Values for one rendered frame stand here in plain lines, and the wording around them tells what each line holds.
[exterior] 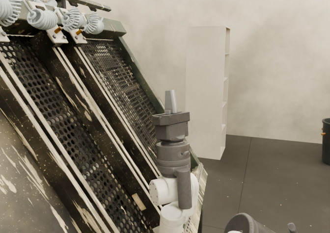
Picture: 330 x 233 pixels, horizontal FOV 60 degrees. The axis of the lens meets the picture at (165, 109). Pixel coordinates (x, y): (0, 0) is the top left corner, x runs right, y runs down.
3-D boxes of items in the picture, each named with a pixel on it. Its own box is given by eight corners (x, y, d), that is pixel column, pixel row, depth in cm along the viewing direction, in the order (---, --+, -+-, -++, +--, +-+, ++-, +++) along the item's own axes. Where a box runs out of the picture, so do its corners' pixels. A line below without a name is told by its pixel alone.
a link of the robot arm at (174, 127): (199, 111, 76) (201, 155, 77) (171, 111, 82) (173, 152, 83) (169, 116, 67) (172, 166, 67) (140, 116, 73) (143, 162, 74)
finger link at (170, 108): (174, 89, 73) (176, 114, 73) (165, 90, 75) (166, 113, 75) (170, 90, 72) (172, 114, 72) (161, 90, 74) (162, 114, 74)
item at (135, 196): (141, 211, 124) (146, 208, 123) (131, 195, 123) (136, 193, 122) (143, 207, 126) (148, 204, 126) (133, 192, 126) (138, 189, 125)
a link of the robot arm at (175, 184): (180, 152, 81) (182, 192, 82) (145, 158, 77) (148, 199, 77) (202, 160, 71) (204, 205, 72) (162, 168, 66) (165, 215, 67)
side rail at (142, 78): (185, 171, 213) (198, 165, 210) (106, 44, 206) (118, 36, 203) (187, 167, 221) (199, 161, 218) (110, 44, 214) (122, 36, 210)
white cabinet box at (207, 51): (220, 160, 453) (226, 25, 408) (184, 155, 471) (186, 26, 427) (225, 147, 508) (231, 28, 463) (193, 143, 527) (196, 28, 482)
